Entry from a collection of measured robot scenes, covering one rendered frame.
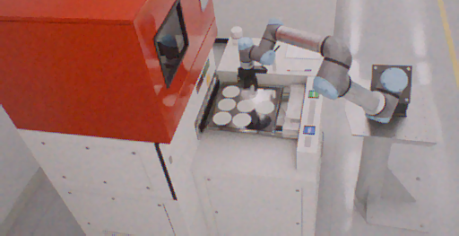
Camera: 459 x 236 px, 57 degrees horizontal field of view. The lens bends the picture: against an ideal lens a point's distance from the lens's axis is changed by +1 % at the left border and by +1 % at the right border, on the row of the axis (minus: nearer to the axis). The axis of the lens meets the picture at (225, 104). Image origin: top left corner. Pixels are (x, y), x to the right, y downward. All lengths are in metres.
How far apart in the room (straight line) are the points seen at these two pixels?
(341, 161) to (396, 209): 0.51
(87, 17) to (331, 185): 2.14
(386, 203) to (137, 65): 2.05
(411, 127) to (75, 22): 1.69
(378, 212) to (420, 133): 0.81
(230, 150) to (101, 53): 0.97
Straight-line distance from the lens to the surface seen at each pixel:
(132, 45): 1.45
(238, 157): 2.18
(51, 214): 3.39
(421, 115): 2.45
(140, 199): 2.19
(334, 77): 1.77
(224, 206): 2.40
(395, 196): 3.04
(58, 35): 1.58
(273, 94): 2.38
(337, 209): 2.98
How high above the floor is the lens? 2.49
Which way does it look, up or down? 42 degrees down
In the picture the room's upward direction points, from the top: 9 degrees counter-clockwise
